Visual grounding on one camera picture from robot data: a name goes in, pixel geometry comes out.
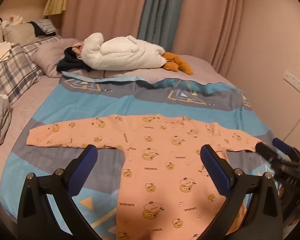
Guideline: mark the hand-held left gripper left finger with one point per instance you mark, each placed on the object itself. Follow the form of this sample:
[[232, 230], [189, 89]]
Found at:
[[86, 165]]

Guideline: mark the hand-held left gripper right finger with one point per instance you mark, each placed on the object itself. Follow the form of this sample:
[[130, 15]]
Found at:
[[215, 170]]

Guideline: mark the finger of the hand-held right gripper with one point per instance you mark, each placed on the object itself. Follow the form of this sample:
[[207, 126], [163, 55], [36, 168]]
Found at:
[[283, 146], [266, 152]]

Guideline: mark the pink cartoon print baby romper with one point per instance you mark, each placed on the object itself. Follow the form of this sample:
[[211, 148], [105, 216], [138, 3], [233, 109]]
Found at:
[[160, 180]]

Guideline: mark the blue grey striped duvet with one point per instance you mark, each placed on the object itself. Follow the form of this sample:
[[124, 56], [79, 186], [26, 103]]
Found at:
[[90, 102]]

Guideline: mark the mauve bed sheet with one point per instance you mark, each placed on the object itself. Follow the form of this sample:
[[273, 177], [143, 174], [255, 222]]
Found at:
[[22, 115]]

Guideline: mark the dark navy garment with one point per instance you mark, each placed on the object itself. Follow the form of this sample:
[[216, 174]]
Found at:
[[70, 63]]

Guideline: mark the mauve pillow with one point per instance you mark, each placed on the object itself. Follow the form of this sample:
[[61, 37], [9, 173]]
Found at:
[[50, 55]]

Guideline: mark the plaid pillow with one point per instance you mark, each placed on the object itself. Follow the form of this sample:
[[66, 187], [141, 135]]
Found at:
[[15, 70]]

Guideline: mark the white goose plush toy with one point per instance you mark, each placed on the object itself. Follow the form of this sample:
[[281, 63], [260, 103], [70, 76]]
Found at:
[[125, 52]]

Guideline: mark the pink curtain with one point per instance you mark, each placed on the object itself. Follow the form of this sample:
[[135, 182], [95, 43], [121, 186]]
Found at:
[[210, 25], [102, 7]]

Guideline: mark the cream cloth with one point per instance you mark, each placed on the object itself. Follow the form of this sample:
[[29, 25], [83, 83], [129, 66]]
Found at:
[[0, 51]]

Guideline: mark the dark cloth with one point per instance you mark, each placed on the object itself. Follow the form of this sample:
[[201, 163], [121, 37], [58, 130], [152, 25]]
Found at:
[[38, 30]]

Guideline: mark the striped cushion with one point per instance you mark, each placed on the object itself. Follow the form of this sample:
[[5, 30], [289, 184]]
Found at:
[[49, 26]]

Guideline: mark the beige headboard cushion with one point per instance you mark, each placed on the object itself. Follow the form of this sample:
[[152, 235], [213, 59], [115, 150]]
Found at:
[[20, 33]]

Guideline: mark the blue curtain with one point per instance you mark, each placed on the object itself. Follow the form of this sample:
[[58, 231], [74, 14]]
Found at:
[[160, 12]]

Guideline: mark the white wall socket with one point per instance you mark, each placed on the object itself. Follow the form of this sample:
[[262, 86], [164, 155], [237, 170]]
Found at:
[[295, 81]]

